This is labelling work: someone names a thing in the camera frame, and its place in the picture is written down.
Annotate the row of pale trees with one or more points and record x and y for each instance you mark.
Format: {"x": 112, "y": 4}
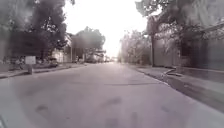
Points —
{"x": 133, "y": 46}

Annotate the grey concrete road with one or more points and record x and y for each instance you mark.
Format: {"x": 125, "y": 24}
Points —
{"x": 110, "y": 93}

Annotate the broad dark tree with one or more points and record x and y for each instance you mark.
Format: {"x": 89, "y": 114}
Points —
{"x": 88, "y": 41}

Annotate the dark pole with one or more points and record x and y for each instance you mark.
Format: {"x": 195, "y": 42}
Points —
{"x": 152, "y": 50}

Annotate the overhanging tree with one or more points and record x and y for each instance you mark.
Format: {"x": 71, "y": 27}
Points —
{"x": 166, "y": 11}

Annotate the large dark tree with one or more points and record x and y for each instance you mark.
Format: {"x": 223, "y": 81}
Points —
{"x": 46, "y": 23}

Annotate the grey concrete sidewalk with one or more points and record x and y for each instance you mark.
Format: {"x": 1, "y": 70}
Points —
{"x": 200, "y": 83}

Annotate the dark building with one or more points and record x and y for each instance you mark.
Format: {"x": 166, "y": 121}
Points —
{"x": 20, "y": 46}

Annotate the grey kerb strip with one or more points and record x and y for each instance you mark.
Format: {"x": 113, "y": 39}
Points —
{"x": 15, "y": 73}

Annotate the white sign on post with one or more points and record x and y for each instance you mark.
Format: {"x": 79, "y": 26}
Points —
{"x": 30, "y": 60}

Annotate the grey boundary wall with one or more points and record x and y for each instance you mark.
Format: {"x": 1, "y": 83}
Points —
{"x": 203, "y": 53}

